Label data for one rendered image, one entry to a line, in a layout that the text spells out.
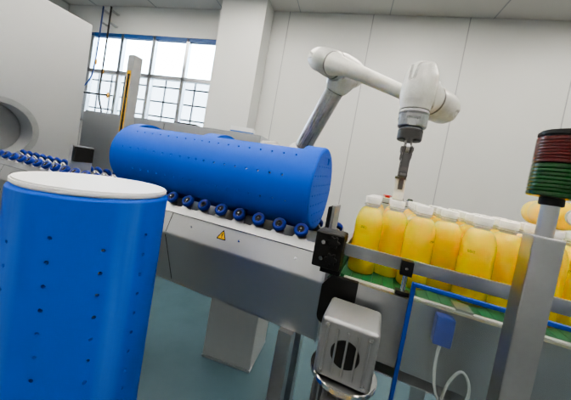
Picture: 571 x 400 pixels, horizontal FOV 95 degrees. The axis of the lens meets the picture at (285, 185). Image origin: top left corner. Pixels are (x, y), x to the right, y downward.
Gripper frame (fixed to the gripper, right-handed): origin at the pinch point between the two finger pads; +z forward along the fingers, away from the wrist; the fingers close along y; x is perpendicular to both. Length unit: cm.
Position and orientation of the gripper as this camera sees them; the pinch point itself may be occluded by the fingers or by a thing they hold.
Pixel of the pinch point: (398, 191)
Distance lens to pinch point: 93.2
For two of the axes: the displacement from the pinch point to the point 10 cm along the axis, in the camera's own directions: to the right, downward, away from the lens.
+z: -1.7, 9.8, 0.5
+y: -3.6, -0.2, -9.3
